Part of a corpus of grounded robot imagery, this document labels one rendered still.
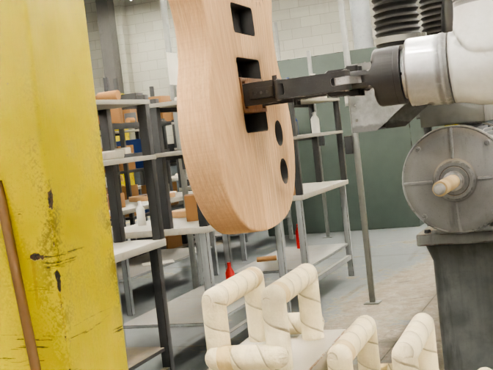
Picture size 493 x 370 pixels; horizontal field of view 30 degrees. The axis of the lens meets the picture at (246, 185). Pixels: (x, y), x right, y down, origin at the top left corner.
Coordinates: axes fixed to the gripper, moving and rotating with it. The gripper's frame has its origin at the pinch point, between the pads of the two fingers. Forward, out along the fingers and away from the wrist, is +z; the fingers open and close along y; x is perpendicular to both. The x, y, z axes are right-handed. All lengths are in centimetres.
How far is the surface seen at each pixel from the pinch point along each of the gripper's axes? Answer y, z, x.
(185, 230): 389, 178, -57
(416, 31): 87, -11, 13
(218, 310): -9.3, 5.7, -27.3
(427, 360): 7.2, -17.8, -39.2
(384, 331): 486, 84, -146
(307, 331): 7.2, -1.1, -34.3
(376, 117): 69, -3, -5
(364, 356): 7.2, -9.1, -38.3
